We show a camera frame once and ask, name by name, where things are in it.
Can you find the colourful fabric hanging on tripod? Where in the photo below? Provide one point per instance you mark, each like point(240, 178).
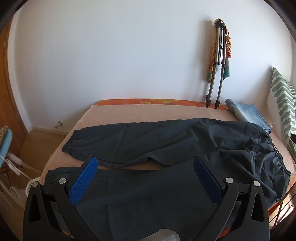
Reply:
point(228, 56)

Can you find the folded light blue jeans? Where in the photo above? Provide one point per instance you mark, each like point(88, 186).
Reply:
point(247, 113)

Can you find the light blue chair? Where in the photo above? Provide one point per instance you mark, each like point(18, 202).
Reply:
point(5, 145)

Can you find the dark navy pants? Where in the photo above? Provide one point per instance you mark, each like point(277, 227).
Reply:
point(147, 179)

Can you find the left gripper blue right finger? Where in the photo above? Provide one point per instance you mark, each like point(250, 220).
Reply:
point(206, 174)

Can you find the folded metal tripod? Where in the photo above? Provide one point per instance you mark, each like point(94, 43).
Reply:
point(219, 59)

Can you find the pink bed blanket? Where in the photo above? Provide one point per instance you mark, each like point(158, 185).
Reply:
point(107, 114)

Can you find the green white patterned pillow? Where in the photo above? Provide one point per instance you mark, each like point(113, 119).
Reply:
point(281, 108)

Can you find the wooden wardrobe door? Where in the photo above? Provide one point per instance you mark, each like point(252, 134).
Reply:
point(10, 115)

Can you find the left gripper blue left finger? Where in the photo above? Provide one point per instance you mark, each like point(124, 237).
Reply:
point(80, 180)

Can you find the orange floral mattress sheet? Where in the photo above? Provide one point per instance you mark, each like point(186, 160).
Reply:
point(137, 101)

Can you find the white power cable adapter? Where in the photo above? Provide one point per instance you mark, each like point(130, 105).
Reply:
point(12, 160)

